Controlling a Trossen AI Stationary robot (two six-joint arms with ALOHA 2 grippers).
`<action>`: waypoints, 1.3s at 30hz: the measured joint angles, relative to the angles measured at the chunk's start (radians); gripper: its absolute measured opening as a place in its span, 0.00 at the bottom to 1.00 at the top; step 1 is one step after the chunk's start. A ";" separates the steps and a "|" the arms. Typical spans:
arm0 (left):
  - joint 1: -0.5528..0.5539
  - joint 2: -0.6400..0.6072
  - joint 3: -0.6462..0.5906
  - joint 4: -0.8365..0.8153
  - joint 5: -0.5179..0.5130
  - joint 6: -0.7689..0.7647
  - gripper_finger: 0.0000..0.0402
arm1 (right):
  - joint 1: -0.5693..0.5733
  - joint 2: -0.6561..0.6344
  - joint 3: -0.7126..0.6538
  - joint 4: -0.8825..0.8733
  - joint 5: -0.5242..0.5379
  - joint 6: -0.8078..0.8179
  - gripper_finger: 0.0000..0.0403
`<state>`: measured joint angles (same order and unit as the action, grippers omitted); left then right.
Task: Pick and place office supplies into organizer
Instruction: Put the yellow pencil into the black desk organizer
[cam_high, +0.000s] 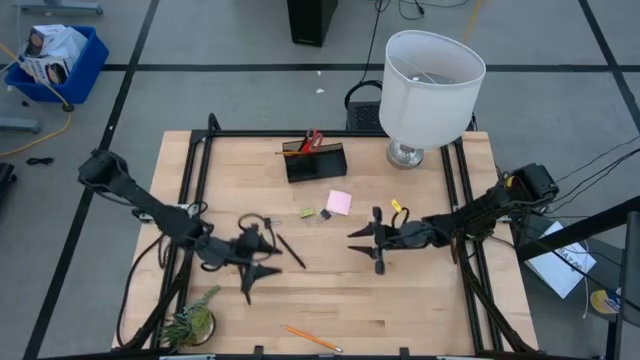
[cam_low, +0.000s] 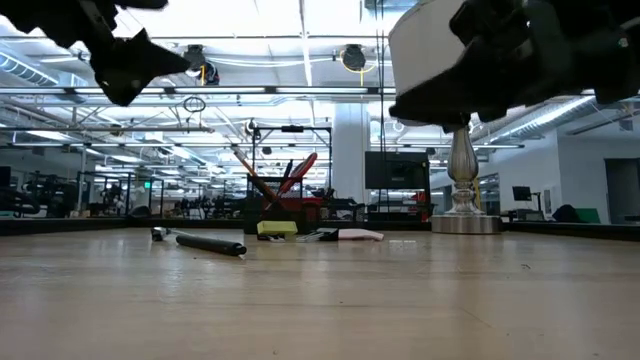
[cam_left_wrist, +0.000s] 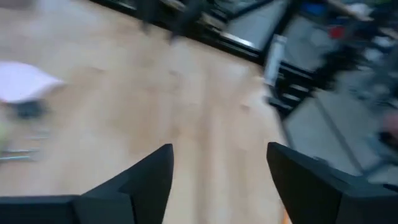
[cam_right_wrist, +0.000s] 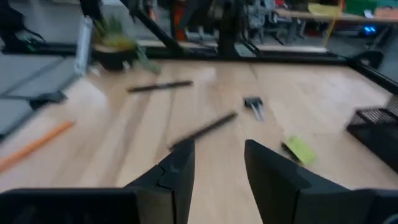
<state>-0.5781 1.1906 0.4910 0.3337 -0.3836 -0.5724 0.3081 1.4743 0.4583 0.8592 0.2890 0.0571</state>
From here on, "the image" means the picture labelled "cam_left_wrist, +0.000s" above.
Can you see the white metal strip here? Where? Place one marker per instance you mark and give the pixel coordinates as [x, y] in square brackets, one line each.
[275, 59]

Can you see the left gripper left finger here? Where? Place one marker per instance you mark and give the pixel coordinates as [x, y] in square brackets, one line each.
[146, 186]

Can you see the black metal table frame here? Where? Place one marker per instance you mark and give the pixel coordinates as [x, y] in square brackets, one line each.
[199, 34]

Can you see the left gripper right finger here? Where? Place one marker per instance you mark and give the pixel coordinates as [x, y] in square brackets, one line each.
[311, 186]

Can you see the orange pencil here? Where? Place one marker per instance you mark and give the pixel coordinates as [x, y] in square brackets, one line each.
[285, 217]

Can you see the pink sticky note pad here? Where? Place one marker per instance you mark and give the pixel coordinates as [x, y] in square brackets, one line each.
[25, 82]

